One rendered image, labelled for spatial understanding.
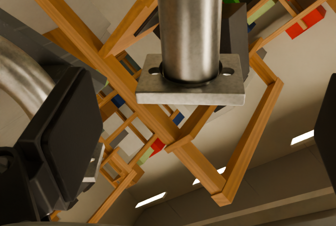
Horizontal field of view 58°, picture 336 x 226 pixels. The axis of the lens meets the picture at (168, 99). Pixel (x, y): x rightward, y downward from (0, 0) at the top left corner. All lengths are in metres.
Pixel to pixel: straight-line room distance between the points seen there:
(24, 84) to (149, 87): 0.10
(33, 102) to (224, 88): 0.14
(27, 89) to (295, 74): 6.62
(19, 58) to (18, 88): 0.02
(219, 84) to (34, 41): 0.16
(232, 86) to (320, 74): 6.57
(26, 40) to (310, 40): 6.28
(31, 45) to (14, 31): 0.02
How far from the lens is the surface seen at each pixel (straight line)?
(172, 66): 0.15
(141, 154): 5.64
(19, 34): 0.27
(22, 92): 0.23
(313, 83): 6.82
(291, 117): 7.32
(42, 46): 0.27
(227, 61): 0.17
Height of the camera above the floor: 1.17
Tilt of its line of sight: 4 degrees up
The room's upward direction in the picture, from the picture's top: 138 degrees clockwise
